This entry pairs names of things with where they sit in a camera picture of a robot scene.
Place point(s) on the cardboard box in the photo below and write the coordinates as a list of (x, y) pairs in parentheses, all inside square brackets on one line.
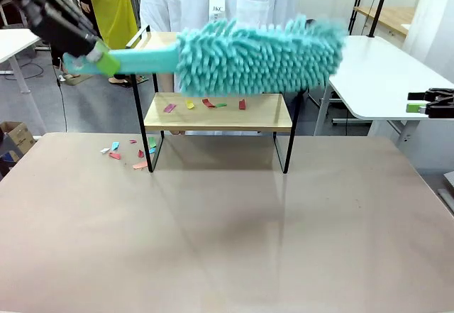
[(19, 137)]

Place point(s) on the person in dark clothes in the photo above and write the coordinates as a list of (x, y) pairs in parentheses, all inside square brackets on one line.
[(56, 59)]

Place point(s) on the green paper scrap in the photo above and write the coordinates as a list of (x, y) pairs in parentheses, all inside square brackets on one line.
[(152, 141), (221, 105)]

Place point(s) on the orange paper scrap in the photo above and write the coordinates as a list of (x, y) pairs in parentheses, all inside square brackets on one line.
[(140, 165)]

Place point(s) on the white paper scrap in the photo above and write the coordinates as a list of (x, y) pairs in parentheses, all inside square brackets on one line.
[(104, 150)]

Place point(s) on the person in yellow apron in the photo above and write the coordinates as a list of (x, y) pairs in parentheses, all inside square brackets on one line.
[(113, 15)]

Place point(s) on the small white table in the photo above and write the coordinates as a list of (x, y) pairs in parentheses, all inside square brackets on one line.
[(14, 43)]

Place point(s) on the yellow paper scrap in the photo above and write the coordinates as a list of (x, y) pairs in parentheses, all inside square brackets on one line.
[(190, 104)]

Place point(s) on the small red paper scrap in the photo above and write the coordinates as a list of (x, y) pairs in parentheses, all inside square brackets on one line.
[(140, 153)]

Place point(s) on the teal microfibre duster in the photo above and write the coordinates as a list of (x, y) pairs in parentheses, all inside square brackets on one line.
[(255, 57)]

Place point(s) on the two-tier wooden black-frame shelf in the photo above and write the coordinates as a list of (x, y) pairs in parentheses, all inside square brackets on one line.
[(220, 118)]

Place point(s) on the person's right hand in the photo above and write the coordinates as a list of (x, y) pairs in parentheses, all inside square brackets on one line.
[(177, 132)]

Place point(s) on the wooden background table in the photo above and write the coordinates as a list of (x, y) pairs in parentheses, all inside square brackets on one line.
[(390, 16)]

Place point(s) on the large white table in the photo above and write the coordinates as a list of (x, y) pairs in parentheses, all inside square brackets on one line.
[(372, 64)]

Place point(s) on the person's left hand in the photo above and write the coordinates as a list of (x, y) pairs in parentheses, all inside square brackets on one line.
[(259, 132)]

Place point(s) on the pink paper scrap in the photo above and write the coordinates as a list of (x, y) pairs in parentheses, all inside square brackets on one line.
[(169, 107)]

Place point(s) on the white name badge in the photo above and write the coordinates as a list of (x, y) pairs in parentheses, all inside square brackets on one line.
[(216, 6)]

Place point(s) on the black pole stand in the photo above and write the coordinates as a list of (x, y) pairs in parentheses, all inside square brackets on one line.
[(379, 4)]

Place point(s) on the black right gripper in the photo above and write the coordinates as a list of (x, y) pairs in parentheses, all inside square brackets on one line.
[(443, 103)]

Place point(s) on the black tripod stand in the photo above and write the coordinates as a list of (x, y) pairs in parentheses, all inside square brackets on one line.
[(358, 0)]

